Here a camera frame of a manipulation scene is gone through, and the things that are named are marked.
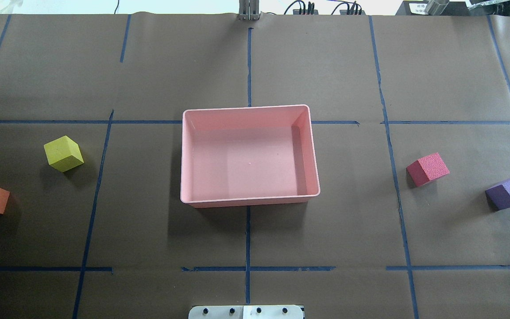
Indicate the pink foam block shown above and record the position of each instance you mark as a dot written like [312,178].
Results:
[427,169]

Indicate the yellow foam block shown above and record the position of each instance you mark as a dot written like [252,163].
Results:
[63,154]

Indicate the pink plastic bin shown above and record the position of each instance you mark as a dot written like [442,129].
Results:
[248,156]

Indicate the aluminium frame post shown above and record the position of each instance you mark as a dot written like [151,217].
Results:
[249,10]

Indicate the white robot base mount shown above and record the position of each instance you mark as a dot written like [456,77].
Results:
[288,311]

